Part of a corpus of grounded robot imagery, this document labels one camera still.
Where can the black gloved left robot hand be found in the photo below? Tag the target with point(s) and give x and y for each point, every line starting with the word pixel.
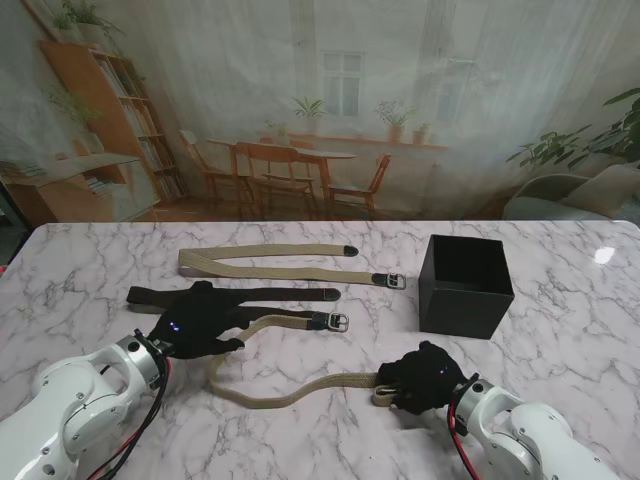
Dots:
pixel 200 325

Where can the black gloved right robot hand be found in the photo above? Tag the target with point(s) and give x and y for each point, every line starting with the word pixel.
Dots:
pixel 425 380

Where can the black belt storage box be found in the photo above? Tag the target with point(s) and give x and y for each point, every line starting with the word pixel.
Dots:
pixel 465 310

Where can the printed room backdrop cloth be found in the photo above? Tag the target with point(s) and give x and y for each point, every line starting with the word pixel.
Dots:
pixel 320 100

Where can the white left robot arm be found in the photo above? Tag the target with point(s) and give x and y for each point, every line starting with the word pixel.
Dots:
pixel 70 390

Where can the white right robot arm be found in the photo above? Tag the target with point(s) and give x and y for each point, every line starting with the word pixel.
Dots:
pixel 525 435

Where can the dark brown woven belt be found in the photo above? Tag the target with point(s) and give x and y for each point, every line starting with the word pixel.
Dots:
pixel 290 294

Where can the beige woven belt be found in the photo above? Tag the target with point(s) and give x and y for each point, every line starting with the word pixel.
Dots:
pixel 345 380
pixel 260 272

